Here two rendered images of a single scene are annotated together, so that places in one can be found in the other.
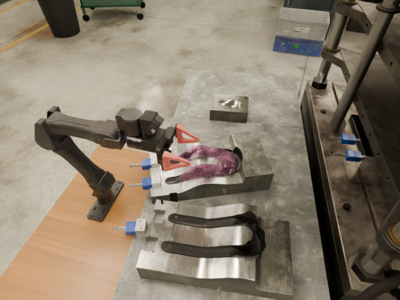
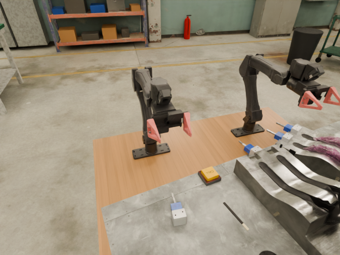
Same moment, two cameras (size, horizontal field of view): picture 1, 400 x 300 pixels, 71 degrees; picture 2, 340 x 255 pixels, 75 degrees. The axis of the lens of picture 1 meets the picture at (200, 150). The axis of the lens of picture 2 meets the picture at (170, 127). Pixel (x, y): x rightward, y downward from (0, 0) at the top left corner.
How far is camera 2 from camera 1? 0.43 m
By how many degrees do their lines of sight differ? 43
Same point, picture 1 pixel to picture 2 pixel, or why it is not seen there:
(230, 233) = (315, 190)
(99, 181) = (252, 111)
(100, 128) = (278, 69)
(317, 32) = not seen: outside the picture
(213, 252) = (292, 191)
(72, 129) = (262, 65)
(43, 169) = not seen: hidden behind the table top
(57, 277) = (197, 140)
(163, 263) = (253, 169)
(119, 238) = (238, 150)
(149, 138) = (304, 82)
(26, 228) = not seen: hidden behind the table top
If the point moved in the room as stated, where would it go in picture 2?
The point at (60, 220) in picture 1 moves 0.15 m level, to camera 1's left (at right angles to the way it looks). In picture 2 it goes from (217, 123) to (202, 112)
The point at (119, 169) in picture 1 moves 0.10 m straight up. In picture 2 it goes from (268, 124) to (272, 111)
